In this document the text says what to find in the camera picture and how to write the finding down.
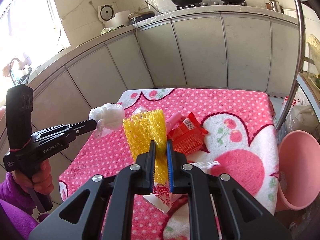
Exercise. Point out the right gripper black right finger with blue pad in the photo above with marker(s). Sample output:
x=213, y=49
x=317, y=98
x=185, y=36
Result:
x=219, y=207

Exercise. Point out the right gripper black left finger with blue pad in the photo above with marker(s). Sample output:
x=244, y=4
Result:
x=103, y=207

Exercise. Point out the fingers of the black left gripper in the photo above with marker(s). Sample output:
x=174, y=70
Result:
x=84, y=127

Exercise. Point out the white plastic bag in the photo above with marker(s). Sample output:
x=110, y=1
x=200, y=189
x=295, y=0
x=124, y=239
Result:
x=109, y=118

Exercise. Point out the yellow foam fruit net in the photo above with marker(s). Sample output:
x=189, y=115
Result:
x=143, y=128

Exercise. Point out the white tissue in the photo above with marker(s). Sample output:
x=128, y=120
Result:
x=206, y=166

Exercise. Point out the red white paper cup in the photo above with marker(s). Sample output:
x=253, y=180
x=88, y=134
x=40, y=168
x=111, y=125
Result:
x=161, y=198

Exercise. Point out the red snack wrapper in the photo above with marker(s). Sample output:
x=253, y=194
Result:
x=188, y=137

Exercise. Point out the purple sleeve forearm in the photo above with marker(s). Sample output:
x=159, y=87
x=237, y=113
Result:
x=16, y=209

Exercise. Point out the pink plastic trash bin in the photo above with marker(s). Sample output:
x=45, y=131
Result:
x=299, y=171

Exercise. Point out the person's left hand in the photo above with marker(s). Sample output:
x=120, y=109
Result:
x=41, y=182

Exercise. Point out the pink tube wrapper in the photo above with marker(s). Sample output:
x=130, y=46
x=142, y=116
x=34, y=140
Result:
x=172, y=121

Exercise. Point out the white bag under shelf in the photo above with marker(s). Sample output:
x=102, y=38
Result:
x=301, y=116

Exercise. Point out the white rice cooker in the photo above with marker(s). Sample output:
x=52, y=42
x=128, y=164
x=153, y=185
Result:
x=110, y=19

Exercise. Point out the black induction cooker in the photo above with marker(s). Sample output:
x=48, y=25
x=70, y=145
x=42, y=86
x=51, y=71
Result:
x=140, y=16

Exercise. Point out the metal shelf rack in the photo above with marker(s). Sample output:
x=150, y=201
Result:
x=299, y=79

